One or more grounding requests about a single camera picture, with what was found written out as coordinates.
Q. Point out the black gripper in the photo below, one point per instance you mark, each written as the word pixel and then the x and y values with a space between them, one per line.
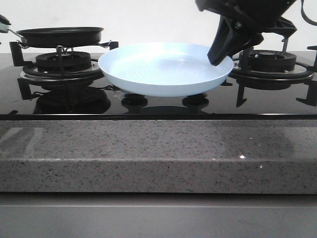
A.
pixel 256 15

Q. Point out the light blue plate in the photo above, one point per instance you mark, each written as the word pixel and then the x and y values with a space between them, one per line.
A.
pixel 163 69

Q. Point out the black frying pan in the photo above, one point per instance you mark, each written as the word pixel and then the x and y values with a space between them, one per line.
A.
pixel 67 37

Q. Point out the grey cabinet front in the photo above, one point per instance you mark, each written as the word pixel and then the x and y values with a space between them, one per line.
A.
pixel 131 215

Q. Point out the black glass cooktop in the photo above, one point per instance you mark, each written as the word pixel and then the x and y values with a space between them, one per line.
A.
pixel 21 100

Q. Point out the black burner under pan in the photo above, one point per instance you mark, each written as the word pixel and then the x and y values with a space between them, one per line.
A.
pixel 61 82

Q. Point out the black burner without pan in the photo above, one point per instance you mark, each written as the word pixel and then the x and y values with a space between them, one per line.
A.
pixel 273 70

